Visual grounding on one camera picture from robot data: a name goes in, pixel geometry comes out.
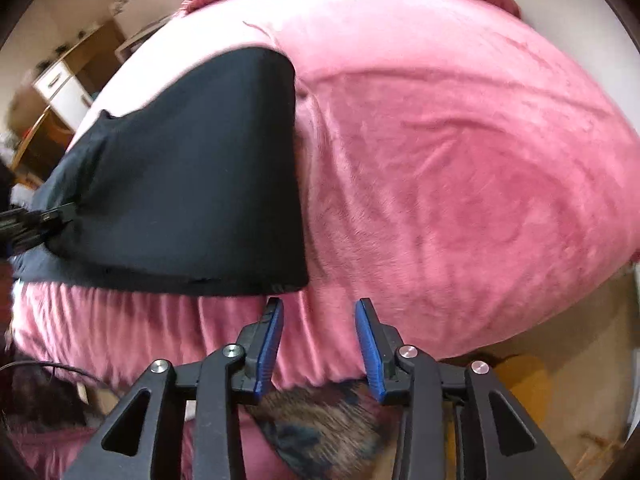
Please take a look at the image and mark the wooden table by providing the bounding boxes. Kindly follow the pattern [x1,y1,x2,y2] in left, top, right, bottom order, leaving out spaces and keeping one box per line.
[10,107,77,189]

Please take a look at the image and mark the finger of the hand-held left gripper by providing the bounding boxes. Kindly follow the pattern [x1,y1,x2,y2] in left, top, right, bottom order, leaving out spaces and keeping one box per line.
[0,202,77,257]

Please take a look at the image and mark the brown blue patterned cloth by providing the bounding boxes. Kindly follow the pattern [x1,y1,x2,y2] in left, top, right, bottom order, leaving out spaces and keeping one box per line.
[247,380,402,480]

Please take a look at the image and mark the person's pink fleece clothing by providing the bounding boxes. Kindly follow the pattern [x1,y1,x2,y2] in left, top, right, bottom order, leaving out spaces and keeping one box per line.
[0,410,283,480]

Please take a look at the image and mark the yellow object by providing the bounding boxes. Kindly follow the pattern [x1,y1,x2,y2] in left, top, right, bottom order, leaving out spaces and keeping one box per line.
[495,354,554,417]

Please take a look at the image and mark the bed with pink sheet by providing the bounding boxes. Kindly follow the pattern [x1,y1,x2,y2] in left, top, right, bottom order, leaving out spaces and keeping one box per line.
[10,0,640,392]

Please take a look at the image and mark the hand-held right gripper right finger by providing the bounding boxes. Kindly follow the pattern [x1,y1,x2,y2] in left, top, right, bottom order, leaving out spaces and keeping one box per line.
[354,297,576,480]

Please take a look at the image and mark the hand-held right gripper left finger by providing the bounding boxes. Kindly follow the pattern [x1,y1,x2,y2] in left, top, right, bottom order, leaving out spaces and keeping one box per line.
[62,296,285,480]

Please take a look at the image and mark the black pants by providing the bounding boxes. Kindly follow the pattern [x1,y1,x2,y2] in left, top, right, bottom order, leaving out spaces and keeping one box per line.
[10,46,310,297]

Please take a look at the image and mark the white cabinet door unit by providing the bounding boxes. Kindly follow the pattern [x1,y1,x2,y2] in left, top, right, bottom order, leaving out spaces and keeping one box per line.
[32,57,96,133]

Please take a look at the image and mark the white bedside shelf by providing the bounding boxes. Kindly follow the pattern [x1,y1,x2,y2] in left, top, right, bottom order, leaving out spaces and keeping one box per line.
[115,15,172,63]

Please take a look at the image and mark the black cable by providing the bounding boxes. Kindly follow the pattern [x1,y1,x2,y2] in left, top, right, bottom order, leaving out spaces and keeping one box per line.
[0,360,108,392]

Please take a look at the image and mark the wooden cabinet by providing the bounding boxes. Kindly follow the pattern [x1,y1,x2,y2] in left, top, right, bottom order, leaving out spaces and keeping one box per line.
[7,20,127,136]

